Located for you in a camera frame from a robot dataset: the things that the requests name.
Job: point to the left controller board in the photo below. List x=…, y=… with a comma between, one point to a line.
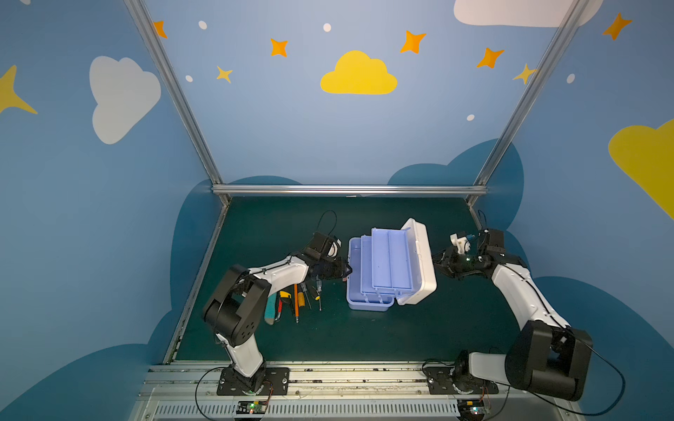
x=251, y=408

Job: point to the left aluminium frame post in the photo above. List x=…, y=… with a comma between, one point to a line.
x=142, y=19

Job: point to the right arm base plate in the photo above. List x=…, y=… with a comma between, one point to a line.
x=450, y=381

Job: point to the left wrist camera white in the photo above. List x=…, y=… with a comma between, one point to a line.
x=334, y=249

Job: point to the red handle pliers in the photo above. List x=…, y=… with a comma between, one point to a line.
x=279, y=309

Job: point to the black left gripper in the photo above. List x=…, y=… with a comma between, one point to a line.
x=334, y=268

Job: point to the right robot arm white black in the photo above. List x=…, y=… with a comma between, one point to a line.
x=548, y=357

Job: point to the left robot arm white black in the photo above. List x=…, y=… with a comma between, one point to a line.
x=238, y=304

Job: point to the right controller board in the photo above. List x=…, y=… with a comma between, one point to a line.
x=471, y=410

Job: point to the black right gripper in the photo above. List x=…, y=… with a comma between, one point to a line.
x=450, y=265

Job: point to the orange pencil tool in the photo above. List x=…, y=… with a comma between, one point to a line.
x=296, y=302

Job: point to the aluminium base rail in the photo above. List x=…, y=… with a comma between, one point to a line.
x=324, y=390

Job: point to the right aluminium frame post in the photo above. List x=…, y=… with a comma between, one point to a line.
x=564, y=34

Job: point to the aluminium frame crossbar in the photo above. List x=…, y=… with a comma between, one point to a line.
x=347, y=190

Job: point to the teal utility knife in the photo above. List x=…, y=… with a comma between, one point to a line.
x=270, y=312

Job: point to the white purple tool box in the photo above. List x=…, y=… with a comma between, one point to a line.
x=390, y=266

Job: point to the aluminium frame post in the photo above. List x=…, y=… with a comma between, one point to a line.
x=142, y=19
x=564, y=34

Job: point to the controller board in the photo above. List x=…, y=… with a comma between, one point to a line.
x=251, y=408
x=471, y=410

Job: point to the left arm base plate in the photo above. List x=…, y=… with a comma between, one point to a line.
x=265, y=381

